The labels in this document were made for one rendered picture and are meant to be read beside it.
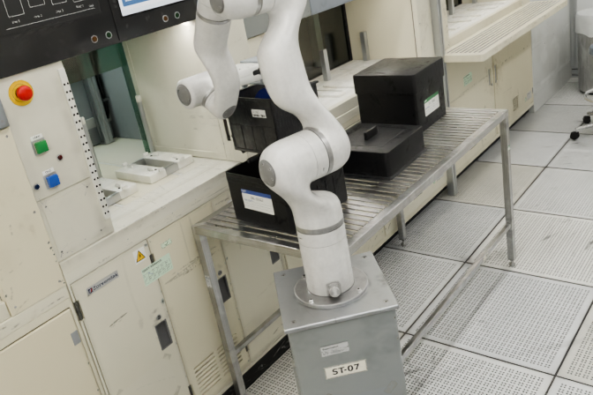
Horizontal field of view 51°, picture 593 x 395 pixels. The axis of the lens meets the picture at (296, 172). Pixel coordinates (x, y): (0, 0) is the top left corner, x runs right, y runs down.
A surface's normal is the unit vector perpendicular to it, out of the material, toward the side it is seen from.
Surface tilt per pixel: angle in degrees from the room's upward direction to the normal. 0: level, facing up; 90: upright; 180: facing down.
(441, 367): 0
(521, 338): 0
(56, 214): 90
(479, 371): 0
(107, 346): 90
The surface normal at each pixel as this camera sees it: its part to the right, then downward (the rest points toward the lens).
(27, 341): 0.78, 0.10
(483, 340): -0.18, -0.92
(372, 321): 0.13, 0.34
